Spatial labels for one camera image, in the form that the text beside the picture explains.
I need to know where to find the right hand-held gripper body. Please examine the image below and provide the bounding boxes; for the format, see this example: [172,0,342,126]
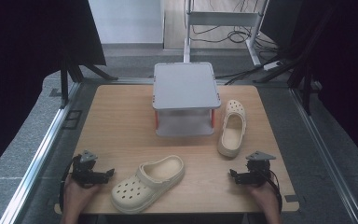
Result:
[245,150,277,188]

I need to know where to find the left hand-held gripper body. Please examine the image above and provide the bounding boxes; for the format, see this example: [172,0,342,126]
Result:
[70,149,103,189]

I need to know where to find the person's left hand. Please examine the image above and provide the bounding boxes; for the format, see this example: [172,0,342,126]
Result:
[62,175,103,216]

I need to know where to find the person's right hand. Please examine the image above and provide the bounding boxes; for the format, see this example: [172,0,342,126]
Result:
[249,182,282,217]

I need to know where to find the cream foam clog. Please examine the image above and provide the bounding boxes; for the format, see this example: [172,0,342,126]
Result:
[217,99,247,159]
[110,154,186,215]

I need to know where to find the black tripod stand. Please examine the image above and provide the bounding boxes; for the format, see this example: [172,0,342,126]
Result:
[286,63,322,116]
[59,54,119,109]

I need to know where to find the grey two-tier shoe rack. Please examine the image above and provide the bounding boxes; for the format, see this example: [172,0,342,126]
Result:
[152,62,222,138]

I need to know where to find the white power strip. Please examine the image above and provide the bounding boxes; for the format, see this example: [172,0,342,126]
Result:
[263,60,282,71]

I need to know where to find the black curtain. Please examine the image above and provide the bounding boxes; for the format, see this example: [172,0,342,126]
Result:
[0,0,107,185]
[259,0,358,173]

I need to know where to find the white metal stand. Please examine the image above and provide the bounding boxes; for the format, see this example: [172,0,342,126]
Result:
[183,0,270,67]

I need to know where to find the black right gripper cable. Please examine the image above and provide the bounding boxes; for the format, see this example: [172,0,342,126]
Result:
[260,167,283,214]

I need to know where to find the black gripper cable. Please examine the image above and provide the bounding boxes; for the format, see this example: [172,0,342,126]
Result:
[260,167,283,214]
[58,154,81,213]

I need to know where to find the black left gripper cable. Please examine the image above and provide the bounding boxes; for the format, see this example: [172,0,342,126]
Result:
[58,154,81,213]

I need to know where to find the aluminium rail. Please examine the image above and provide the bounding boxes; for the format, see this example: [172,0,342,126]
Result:
[0,81,82,224]
[288,88,358,224]

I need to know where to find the black rectangular bracket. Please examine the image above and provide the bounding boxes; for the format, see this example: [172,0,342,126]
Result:
[62,109,84,131]

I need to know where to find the black power cables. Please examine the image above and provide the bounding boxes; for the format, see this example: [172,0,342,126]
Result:
[214,60,296,86]

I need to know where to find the black floor cables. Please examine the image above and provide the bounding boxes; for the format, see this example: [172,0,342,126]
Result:
[191,0,281,54]

